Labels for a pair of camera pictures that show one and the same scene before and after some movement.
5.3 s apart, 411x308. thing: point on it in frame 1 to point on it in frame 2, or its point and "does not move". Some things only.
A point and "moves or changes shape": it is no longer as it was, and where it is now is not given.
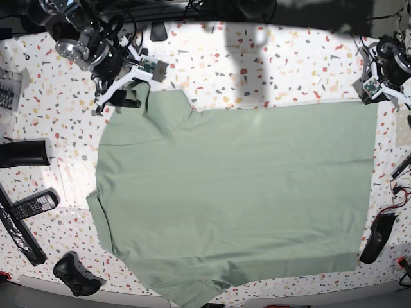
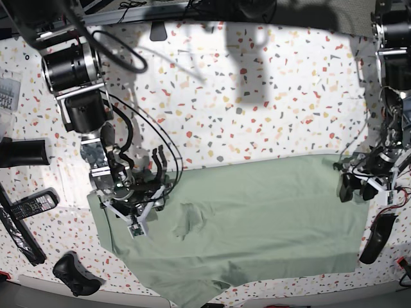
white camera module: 149,68 to 137,230
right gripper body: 391,67 to 381,163
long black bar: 20,236 does not move
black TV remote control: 34,203 does not move
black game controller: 70,269 does not move
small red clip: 402,262 does not move
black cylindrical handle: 29,151 does not move
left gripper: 111,68 to 131,200
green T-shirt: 191,200 moves or changes shape
